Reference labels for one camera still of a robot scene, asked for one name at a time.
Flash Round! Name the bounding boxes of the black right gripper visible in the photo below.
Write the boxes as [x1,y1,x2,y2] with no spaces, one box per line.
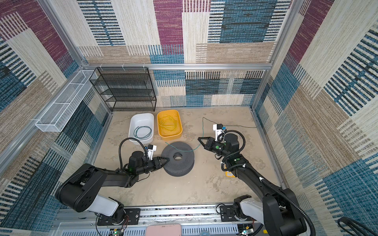
[198,136,230,158]

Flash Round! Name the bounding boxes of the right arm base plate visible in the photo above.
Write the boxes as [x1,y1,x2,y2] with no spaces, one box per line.
[216,204,246,222]

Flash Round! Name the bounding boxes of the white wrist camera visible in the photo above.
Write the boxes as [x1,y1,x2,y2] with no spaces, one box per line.
[213,124,226,142]
[146,144,157,160]

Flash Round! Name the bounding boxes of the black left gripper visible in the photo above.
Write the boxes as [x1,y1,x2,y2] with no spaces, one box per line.
[136,156,169,176]

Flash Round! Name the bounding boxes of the yellow calculator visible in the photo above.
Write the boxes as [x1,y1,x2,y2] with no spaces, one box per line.
[225,171,235,178]

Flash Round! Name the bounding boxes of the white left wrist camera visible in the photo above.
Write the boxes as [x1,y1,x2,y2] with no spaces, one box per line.
[146,144,157,160]

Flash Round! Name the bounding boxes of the white plastic bin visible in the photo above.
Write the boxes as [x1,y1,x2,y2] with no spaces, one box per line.
[129,113,154,145]

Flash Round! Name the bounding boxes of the black cable loop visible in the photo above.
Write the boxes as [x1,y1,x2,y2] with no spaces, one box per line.
[337,216,378,236]

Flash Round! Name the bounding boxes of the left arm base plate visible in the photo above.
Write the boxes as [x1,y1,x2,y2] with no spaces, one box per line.
[96,208,141,227]

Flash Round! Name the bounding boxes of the white wire mesh basket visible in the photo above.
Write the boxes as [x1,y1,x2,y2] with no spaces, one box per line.
[35,70,93,132]

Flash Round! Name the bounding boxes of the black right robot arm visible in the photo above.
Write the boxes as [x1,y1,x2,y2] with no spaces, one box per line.
[198,130,316,236]

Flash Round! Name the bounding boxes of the dark green cable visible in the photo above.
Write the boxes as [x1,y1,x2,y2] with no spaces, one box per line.
[133,126,153,140]

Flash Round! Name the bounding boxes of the yellow cable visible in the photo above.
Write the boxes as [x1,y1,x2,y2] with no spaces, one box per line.
[158,114,179,133]

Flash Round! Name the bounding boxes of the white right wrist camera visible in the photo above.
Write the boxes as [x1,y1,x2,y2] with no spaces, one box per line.
[213,124,226,142]

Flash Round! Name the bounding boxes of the black wire shelf rack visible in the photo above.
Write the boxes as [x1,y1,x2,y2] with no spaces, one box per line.
[89,67,157,112]

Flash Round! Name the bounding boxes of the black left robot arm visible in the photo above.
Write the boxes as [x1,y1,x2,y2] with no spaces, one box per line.
[55,138,170,225]

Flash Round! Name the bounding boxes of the grey perforated cable spool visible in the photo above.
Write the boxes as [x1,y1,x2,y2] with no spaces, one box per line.
[160,142,195,177]

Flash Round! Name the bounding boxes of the yellow plastic bin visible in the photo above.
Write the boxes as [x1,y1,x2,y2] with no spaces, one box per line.
[157,110,183,142]

